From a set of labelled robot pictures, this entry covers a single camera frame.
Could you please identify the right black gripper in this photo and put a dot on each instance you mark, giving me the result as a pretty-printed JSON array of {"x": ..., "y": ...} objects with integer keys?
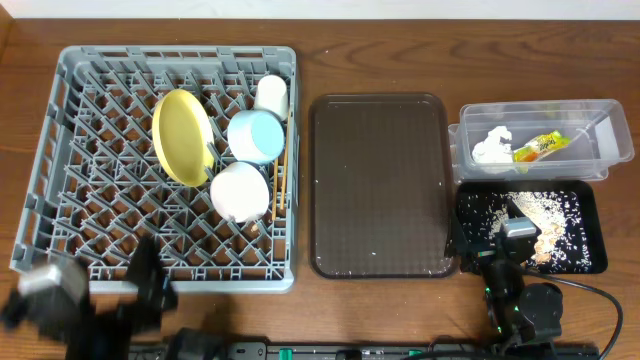
[{"x": 486, "y": 253}]

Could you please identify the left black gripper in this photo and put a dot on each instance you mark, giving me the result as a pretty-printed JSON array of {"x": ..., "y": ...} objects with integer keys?
[{"x": 122, "y": 298}]

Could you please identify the white tissue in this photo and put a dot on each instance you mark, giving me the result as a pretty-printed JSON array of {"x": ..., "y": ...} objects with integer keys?
[{"x": 495, "y": 148}]

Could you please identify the green yellow snack wrapper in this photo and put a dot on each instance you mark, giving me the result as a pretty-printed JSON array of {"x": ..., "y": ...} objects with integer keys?
[{"x": 540, "y": 147}]

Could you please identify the white bowl with food residue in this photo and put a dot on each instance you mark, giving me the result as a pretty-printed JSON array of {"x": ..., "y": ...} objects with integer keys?
[{"x": 239, "y": 193}]

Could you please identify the yellow plate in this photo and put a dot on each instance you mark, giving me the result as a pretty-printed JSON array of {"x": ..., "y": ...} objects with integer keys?
[{"x": 181, "y": 132}]

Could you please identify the wooden chopstick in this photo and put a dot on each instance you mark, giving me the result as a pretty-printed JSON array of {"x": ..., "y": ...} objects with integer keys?
[
  {"x": 285, "y": 162},
  {"x": 275, "y": 190}
]

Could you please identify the light blue bowl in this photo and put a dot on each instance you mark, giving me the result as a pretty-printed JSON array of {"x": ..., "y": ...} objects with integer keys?
[{"x": 255, "y": 136}]

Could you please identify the white cup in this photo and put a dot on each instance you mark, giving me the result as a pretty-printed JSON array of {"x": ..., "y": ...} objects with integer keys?
[{"x": 272, "y": 96}]

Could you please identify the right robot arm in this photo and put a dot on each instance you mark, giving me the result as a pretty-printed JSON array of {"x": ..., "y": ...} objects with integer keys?
[{"x": 523, "y": 314}]

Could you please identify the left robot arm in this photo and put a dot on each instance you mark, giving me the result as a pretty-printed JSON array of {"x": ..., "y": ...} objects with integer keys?
[{"x": 56, "y": 298}]

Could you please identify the grey plastic dishwasher rack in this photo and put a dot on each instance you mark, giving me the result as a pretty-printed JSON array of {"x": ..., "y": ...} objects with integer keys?
[{"x": 97, "y": 187}]

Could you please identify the pile of rice scraps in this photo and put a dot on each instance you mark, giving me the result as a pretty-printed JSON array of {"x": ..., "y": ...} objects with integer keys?
[{"x": 562, "y": 245}]

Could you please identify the black plastic bin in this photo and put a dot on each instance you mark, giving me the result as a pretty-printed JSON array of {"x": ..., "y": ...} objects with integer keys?
[{"x": 585, "y": 198}]

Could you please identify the clear plastic bin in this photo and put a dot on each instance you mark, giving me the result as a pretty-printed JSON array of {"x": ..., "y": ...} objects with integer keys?
[{"x": 597, "y": 129}]

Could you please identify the dark brown serving tray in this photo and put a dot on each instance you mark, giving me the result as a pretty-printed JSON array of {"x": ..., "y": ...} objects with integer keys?
[{"x": 381, "y": 187}]

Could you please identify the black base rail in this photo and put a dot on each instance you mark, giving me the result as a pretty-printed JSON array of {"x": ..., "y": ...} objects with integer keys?
[{"x": 262, "y": 351}]

